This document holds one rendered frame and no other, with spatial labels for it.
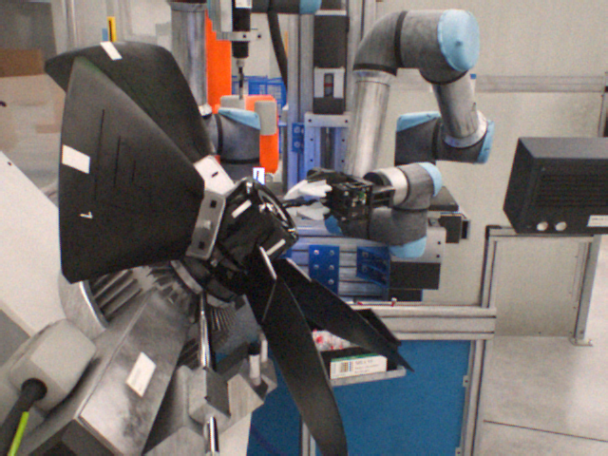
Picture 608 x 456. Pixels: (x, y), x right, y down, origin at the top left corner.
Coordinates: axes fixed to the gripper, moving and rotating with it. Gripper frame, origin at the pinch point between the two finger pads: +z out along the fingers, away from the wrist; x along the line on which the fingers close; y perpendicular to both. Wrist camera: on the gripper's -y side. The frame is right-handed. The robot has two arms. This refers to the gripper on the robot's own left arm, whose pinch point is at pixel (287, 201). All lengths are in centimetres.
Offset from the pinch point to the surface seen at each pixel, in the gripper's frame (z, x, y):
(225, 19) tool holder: 14.4, -30.2, 2.1
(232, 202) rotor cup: 19.4, -7.5, 13.6
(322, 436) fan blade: 20.9, 13.5, 37.9
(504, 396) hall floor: -144, 122, -27
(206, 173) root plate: 18.4, -8.9, 4.4
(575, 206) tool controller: -62, 4, 21
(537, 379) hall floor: -167, 122, -26
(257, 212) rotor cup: 17.8, -7.2, 17.4
